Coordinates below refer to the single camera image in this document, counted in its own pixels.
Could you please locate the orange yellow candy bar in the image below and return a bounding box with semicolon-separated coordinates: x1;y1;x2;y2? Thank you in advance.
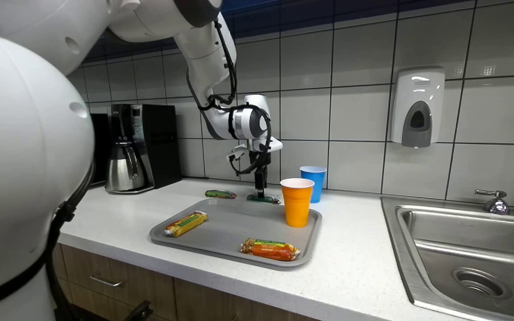
162;209;210;239

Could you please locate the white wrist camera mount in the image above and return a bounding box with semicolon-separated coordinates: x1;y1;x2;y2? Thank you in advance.
228;137;283;157

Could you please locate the orange plastic cup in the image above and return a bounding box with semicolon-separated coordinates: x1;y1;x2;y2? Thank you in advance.
278;177;315;230

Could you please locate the black box appliance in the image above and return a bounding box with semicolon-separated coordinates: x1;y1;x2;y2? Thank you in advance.
87;112;112;189

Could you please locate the black coffee maker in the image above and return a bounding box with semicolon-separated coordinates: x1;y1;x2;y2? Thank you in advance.
108;102;183;193

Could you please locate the chrome sink faucet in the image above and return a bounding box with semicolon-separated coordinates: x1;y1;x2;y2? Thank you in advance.
474;187;514;219

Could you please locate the blue plastic cup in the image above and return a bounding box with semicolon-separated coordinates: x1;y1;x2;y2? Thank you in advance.
297;164;328;205

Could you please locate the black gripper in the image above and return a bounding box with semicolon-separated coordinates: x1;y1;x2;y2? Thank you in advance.
249;152;271;200

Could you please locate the white wall soap dispenser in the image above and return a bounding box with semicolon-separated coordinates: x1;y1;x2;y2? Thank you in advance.
388;68;447;150

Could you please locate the dark teal candy bar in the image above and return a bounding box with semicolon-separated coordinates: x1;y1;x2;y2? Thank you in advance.
244;191;281;205

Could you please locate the gray plastic tray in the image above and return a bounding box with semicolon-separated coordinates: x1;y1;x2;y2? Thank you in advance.
147;196;324;271

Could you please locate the long silver drawer handle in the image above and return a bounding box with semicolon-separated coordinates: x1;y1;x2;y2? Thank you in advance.
87;273;128;291

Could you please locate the steel coffee carafe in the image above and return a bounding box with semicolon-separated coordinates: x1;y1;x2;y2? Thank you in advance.
105;139;155;196

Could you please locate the wooden counter cabinet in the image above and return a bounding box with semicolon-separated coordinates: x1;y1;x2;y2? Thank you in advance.
49;241;317;321

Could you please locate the orange green candy bar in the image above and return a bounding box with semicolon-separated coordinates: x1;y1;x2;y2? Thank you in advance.
238;237;301;264

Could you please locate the stainless steel sink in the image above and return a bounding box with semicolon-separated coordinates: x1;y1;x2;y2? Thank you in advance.
379;196;514;321

